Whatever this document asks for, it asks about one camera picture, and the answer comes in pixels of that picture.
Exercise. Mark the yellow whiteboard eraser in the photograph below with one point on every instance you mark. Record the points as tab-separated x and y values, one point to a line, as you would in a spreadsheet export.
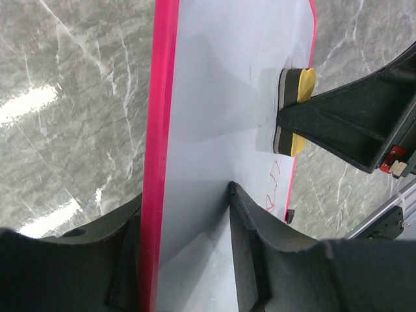
295	86

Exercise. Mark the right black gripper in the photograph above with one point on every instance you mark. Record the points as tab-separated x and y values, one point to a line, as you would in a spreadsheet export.
368	123

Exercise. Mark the aluminium mounting rail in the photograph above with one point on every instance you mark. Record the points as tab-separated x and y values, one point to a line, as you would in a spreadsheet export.
395	219

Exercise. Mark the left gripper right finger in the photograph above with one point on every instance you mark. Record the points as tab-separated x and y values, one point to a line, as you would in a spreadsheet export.
278	268

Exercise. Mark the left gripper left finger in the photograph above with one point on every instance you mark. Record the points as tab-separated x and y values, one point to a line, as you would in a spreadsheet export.
93	267

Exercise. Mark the red framed whiteboard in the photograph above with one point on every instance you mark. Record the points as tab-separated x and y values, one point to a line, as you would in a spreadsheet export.
213	102

